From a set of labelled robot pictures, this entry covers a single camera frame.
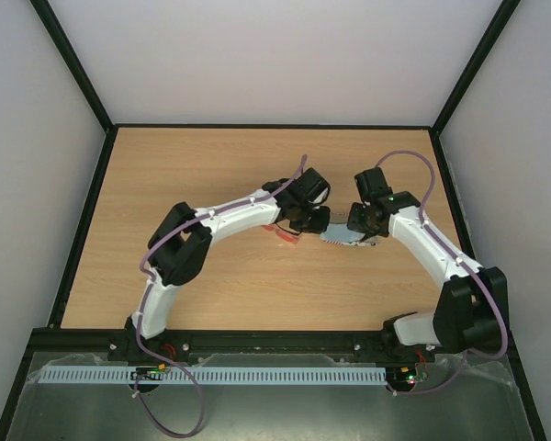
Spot flag pattern glasses case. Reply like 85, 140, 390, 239
320, 213, 377, 247

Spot light blue cleaning cloth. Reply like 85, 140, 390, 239
320, 223, 364, 244

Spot pink translucent sunglasses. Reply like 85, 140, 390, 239
263, 224, 301, 244

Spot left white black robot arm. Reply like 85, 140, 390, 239
129, 168, 331, 355

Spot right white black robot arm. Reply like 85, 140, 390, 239
347, 167, 509, 360

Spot right green circuit board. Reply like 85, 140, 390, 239
386, 365, 429, 391

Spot left black circuit board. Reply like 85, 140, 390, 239
129, 364, 171, 382

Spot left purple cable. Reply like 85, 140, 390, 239
132, 153, 309, 436

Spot purple cable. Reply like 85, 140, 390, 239
132, 153, 309, 436
375, 150, 511, 399

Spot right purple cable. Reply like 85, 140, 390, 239
375, 150, 511, 399

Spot black frame post right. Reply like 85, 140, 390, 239
431, 0, 523, 137

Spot black frame post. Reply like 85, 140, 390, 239
29, 0, 116, 134
431, 0, 523, 137

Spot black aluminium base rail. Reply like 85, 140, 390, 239
29, 328, 515, 367

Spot light blue slotted cable duct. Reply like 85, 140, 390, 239
38, 366, 387, 386

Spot black frame post left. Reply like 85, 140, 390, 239
29, 0, 116, 134

